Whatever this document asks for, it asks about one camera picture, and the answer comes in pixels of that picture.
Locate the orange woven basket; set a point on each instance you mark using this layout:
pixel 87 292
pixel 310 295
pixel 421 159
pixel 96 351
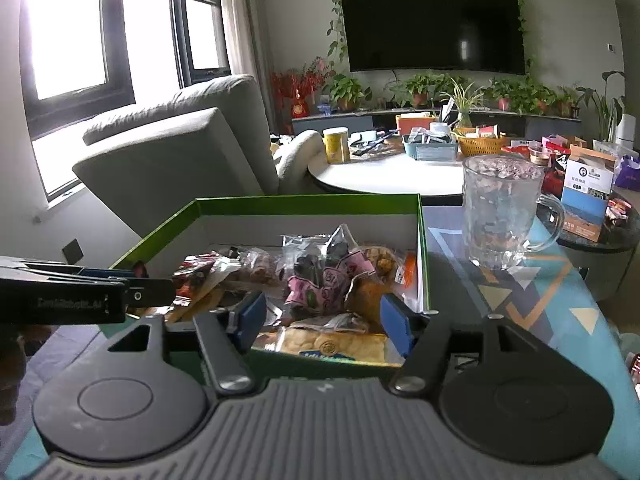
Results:
pixel 482 147

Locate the pink black snack packet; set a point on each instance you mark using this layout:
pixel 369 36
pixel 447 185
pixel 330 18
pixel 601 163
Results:
pixel 320 286

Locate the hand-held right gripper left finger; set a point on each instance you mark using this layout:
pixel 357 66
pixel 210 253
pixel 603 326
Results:
pixel 250 317

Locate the yellow can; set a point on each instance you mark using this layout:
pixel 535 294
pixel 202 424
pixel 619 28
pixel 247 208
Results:
pixel 336 146

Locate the brown bun packet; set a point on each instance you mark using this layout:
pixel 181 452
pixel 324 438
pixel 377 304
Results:
pixel 371 302

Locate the red flower arrangement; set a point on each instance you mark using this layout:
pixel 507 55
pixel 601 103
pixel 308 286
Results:
pixel 290 85

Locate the black framed window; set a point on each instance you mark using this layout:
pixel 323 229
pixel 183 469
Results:
pixel 175 35

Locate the orange storage box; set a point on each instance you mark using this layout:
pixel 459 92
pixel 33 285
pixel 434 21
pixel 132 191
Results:
pixel 412 125

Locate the person's left hand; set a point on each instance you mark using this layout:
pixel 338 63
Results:
pixel 12 360

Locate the tall leafy plant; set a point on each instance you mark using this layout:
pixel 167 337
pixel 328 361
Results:
pixel 607 105

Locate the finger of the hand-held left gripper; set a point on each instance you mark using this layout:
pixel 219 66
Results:
pixel 102 273
pixel 150 292

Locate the round white table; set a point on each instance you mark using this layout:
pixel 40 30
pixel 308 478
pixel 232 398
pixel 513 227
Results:
pixel 390 176

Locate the pale curtain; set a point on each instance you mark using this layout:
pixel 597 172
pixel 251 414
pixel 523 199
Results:
pixel 240 20

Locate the orange snack packet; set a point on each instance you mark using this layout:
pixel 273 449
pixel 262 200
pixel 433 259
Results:
pixel 410 270

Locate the clear packet with dark cake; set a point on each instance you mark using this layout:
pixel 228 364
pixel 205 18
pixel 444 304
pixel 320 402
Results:
pixel 340 250

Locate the clear packet with brown cake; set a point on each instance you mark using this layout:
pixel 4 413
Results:
pixel 260 266

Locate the purple paper bag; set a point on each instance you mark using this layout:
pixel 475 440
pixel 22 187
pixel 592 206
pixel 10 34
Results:
pixel 627 170

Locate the potted green plant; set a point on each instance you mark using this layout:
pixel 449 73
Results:
pixel 399 94
pixel 425 85
pixel 545 99
pixel 502 92
pixel 345 90

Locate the spider plant in vase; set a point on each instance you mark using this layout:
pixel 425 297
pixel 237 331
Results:
pixel 462 100

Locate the tan paper snack packet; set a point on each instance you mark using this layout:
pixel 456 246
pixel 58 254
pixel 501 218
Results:
pixel 202 306

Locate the dark round side table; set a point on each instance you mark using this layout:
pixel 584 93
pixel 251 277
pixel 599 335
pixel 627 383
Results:
pixel 590 270

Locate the clear glass mug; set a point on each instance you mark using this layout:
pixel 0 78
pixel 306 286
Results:
pixel 500 210

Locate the white blue cardboard carton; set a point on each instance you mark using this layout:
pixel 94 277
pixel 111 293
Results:
pixel 585 195

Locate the black wall television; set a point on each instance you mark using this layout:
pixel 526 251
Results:
pixel 435 20

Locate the fried pastry packet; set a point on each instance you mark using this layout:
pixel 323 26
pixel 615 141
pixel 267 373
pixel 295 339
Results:
pixel 381 260

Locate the small red snack packet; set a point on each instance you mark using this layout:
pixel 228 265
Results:
pixel 140 269

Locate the grey television cabinet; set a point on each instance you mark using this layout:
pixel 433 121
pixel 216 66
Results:
pixel 340 122

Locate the green cardboard box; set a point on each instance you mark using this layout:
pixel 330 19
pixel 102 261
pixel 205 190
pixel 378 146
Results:
pixel 300 225

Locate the black wall socket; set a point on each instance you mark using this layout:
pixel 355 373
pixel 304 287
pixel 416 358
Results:
pixel 72 251

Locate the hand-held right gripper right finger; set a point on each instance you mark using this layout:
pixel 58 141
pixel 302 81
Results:
pixel 395 320

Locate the white air purifier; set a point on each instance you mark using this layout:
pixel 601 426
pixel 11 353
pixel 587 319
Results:
pixel 626 130

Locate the grey armchair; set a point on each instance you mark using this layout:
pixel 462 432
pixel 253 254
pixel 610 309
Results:
pixel 165 160

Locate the blue plastic basket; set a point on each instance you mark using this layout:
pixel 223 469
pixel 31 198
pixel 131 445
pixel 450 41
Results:
pixel 430 152

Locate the yellow pastry snack packet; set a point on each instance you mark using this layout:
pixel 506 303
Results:
pixel 340 345

